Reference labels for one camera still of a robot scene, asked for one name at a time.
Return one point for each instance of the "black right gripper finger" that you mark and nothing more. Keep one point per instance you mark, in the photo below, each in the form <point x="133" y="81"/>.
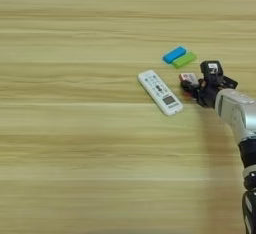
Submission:
<point x="188" y="86"/>
<point x="230" y="82"/>

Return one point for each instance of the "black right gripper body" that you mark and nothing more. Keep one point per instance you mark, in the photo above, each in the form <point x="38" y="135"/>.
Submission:
<point x="208" y="93"/>

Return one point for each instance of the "red and white eraser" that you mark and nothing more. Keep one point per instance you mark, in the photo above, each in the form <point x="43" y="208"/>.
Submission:
<point x="189" y="77"/>

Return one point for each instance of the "blue rectangular block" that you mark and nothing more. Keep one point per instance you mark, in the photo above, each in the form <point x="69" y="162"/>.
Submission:
<point x="174" y="54"/>

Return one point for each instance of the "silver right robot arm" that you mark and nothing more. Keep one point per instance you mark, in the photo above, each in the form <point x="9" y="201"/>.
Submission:
<point x="238" y="114"/>

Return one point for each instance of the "small black box white label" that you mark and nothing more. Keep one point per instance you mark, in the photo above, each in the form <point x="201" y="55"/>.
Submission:
<point x="212" y="70"/>

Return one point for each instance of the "green rectangular block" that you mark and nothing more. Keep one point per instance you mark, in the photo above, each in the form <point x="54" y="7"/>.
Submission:
<point x="184" y="60"/>

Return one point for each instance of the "white remote control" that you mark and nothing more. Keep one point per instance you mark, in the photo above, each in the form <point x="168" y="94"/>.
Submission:
<point x="160" y="92"/>

